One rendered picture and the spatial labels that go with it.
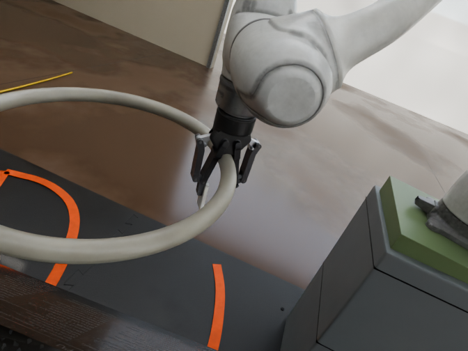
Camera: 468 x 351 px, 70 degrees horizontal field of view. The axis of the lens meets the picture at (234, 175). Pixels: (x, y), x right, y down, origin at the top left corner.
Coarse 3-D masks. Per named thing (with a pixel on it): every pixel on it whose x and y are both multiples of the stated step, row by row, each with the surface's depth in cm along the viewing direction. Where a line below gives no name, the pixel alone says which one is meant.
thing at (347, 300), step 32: (352, 224) 121; (384, 224) 95; (352, 256) 105; (384, 256) 84; (320, 288) 124; (352, 288) 94; (384, 288) 88; (416, 288) 85; (448, 288) 82; (288, 320) 149; (320, 320) 108; (352, 320) 95; (384, 320) 92; (416, 320) 89; (448, 320) 86
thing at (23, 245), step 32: (0, 96) 61; (32, 96) 66; (64, 96) 70; (96, 96) 73; (128, 96) 76; (192, 128) 73; (224, 160) 63; (224, 192) 54; (192, 224) 47; (32, 256) 38; (64, 256) 38; (96, 256) 39; (128, 256) 41
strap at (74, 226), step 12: (0, 180) 168; (36, 180) 176; (48, 180) 179; (60, 192) 175; (72, 204) 171; (72, 216) 164; (72, 228) 158; (60, 264) 140; (216, 264) 169; (48, 276) 133; (60, 276) 135; (216, 276) 162; (216, 288) 156; (216, 300) 150; (216, 312) 145; (216, 324) 140; (216, 336) 135; (216, 348) 131
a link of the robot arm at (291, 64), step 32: (384, 0) 40; (416, 0) 40; (256, 32) 39; (288, 32) 36; (320, 32) 37; (352, 32) 38; (384, 32) 39; (256, 64) 35; (288, 64) 33; (320, 64) 34; (352, 64) 40; (256, 96) 36; (288, 96) 35; (320, 96) 35
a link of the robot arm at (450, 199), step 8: (464, 176) 89; (456, 184) 91; (464, 184) 88; (448, 192) 93; (456, 192) 89; (464, 192) 87; (448, 200) 91; (456, 200) 89; (464, 200) 87; (448, 208) 90; (456, 208) 88; (464, 208) 87; (456, 216) 88; (464, 216) 87
